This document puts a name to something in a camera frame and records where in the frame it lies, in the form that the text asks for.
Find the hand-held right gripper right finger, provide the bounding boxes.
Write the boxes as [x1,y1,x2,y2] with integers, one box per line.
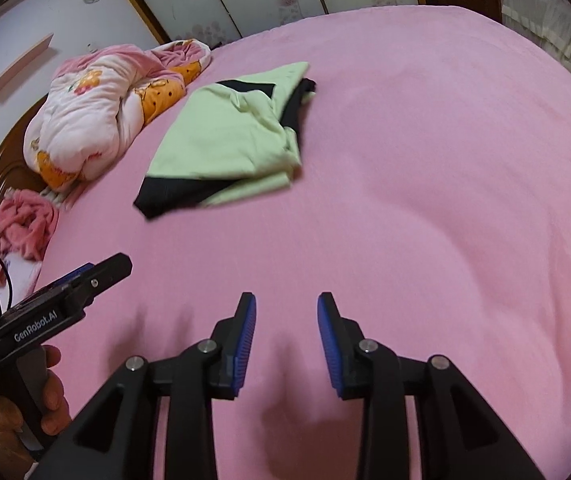
[317,291,546,480]

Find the cream cloth covered furniture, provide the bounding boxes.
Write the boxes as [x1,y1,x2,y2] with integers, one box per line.
[501,0,571,96]

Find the floral pink and white quilt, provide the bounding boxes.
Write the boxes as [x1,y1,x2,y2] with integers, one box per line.
[24,39,212,193]

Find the crumpled pink cloth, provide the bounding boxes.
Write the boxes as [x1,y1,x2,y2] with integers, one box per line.
[0,187,60,263]

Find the white pillow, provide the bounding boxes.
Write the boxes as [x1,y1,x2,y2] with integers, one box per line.
[0,250,43,306]

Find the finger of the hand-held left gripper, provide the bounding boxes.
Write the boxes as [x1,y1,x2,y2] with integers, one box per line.
[34,262,97,298]
[62,253,133,313]

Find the person's left hand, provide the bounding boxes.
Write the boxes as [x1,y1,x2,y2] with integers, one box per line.
[0,345,73,461]

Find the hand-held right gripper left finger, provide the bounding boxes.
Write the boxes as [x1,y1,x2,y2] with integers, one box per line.
[29,291,257,480]

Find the pink bed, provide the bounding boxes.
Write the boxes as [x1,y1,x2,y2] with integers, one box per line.
[30,4,571,480]

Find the green and black hooded jacket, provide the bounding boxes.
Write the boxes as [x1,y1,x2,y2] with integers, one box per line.
[132,61,317,220]

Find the black cable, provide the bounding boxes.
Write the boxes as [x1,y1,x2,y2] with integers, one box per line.
[0,252,13,311]

